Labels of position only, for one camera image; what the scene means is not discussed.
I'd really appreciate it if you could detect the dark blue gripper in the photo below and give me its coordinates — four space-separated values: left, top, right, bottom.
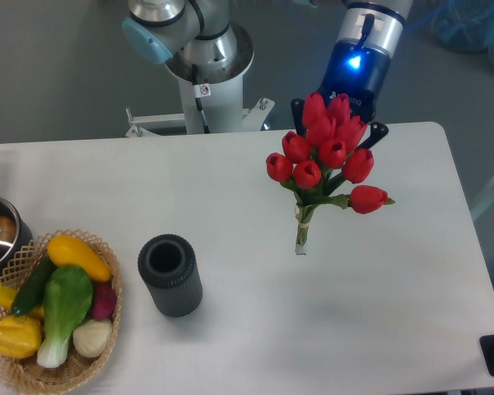
291 41 390 149

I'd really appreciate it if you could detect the red tulip bouquet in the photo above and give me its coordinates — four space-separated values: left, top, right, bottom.
266 92 394 255

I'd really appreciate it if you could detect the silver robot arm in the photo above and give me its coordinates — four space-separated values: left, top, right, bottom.
122 1 412 134

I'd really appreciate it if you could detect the blue plastic bag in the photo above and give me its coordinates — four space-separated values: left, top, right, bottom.
429 0 494 79

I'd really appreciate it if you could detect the dark grey ribbed vase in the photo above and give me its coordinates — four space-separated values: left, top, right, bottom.
137 234 203 318

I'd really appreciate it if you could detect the purple red radish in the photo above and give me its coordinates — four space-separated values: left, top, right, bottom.
91 283 117 320

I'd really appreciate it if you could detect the yellow squash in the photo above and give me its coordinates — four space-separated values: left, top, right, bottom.
47 235 112 282

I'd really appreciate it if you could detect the green bok choy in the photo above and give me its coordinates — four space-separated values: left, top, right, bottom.
37 265 93 369

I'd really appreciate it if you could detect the white garlic bulb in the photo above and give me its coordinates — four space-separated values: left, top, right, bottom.
72 319 112 358

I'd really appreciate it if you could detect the dark green cucumber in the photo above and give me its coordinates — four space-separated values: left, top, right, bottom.
10 255 57 317

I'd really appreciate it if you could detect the woven wicker basket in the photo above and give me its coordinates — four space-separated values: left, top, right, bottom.
0 230 123 394

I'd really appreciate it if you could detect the small yellow gourd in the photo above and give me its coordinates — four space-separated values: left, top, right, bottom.
0 282 44 320

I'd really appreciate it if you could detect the yellow bell pepper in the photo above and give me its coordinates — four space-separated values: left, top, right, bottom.
0 315 42 359

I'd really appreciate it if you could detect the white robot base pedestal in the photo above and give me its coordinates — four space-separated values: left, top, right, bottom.
125 76 275 137

